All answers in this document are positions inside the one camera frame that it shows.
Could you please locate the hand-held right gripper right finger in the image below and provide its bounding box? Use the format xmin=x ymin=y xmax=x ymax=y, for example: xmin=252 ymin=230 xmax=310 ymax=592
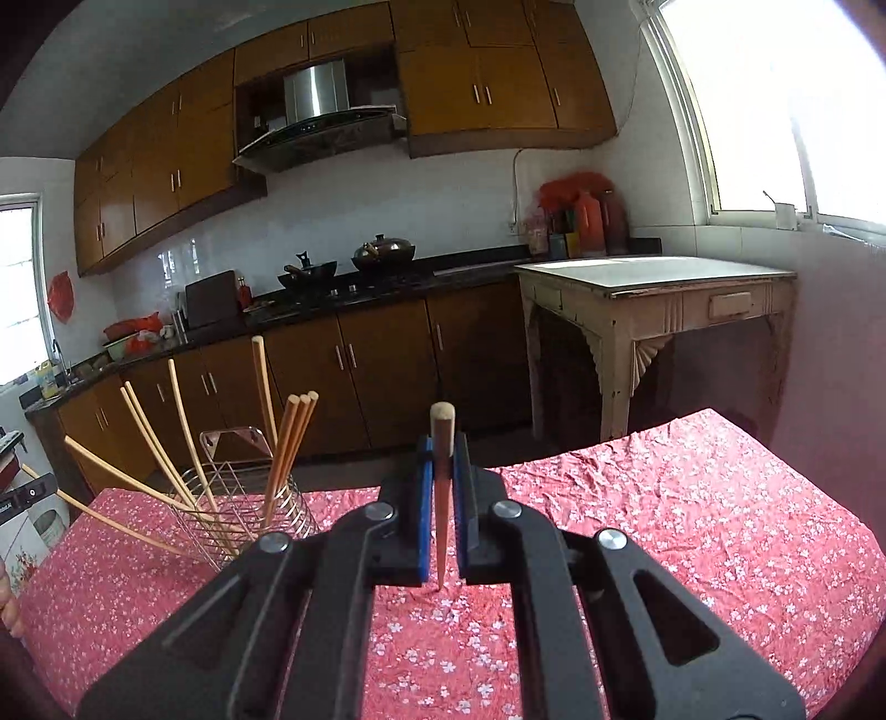
xmin=450 ymin=432 xmax=808 ymax=720

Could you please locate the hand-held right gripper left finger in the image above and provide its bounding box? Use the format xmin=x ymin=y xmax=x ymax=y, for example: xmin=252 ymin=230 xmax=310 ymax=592
xmin=76 ymin=435 xmax=437 ymax=720

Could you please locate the metal wire chopstick holder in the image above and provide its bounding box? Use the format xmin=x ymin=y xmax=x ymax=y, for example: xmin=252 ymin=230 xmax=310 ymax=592
xmin=168 ymin=427 xmax=321 ymax=559

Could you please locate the person's left hand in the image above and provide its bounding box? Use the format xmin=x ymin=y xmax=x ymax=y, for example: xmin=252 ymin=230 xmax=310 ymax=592
xmin=0 ymin=560 xmax=26 ymax=639

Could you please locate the green and white bucket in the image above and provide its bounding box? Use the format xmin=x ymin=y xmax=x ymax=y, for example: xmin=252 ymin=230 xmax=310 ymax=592
xmin=30 ymin=508 xmax=69 ymax=550

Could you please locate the white floral cabinet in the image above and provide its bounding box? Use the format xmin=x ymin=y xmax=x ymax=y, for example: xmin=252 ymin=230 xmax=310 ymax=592
xmin=0 ymin=516 xmax=60 ymax=598

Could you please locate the wooden base cabinet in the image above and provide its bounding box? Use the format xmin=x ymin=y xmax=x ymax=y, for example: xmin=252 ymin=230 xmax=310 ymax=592
xmin=26 ymin=277 xmax=534 ymax=501

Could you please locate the red plastic basin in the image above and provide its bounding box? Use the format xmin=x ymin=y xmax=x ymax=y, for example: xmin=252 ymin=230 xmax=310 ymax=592
xmin=103 ymin=312 xmax=168 ymax=344

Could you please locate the hanging red plastic bag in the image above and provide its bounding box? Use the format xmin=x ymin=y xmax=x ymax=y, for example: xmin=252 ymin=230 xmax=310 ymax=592
xmin=48 ymin=270 xmax=74 ymax=321

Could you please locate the small kitchen window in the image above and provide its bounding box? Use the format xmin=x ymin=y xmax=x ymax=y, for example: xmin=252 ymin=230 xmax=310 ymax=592
xmin=0 ymin=193 xmax=54 ymax=389

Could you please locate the red floral tablecloth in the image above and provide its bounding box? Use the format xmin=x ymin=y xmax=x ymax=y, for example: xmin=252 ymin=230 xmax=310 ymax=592
xmin=14 ymin=408 xmax=886 ymax=720

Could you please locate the black gas stove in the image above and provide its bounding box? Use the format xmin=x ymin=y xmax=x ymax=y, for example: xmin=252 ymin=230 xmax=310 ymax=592
xmin=276 ymin=270 xmax=434 ymax=306

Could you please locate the dark wok with lid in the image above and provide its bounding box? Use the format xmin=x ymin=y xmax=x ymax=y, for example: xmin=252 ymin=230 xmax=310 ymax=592
xmin=350 ymin=233 xmax=418 ymax=273

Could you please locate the black pan with lid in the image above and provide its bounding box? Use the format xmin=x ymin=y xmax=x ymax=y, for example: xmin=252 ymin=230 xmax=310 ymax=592
xmin=277 ymin=252 xmax=341 ymax=292

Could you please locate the dark wooden cutting board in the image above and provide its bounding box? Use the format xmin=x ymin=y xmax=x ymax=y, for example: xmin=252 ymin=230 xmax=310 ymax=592
xmin=183 ymin=269 xmax=240 ymax=331

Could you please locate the worn white wooden table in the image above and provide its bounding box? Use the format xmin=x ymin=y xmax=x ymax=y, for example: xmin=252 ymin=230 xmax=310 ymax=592
xmin=513 ymin=254 xmax=799 ymax=441

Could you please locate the brown red thermos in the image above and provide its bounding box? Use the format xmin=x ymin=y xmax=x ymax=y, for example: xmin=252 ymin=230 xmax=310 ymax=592
xmin=600 ymin=189 xmax=630 ymax=256

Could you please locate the steel range hood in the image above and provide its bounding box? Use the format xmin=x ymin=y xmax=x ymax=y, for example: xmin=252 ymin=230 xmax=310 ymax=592
xmin=231 ymin=58 xmax=410 ymax=174

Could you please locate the large bright window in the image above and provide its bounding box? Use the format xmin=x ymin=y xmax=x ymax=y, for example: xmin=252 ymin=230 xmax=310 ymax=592
xmin=642 ymin=0 xmax=886 ymax=245

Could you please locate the long wooden wall cabinet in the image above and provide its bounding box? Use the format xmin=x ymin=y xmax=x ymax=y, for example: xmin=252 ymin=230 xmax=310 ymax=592
xmin=72 ymin=48 xmax=269 ymax=279

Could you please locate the short wooden wall cabinet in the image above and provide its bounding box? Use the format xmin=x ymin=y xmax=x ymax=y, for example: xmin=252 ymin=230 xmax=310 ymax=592
xmin=388 ymin=0 xmax=617 ymax=160

